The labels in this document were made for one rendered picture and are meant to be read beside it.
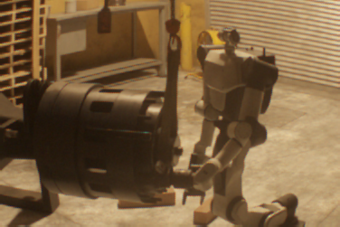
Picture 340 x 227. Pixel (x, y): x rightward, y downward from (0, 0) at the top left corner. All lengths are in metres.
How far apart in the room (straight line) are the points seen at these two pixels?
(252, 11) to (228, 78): 5.91
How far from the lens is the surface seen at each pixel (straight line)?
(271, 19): 8.30
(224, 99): 2.66
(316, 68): 7.99
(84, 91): 2.62
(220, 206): 2.89
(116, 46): 8.77
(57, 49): 7.10
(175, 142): 2.61
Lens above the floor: 1.69
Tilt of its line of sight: 14 degrees down
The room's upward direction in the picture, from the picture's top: 1 degrees counter-clockwise
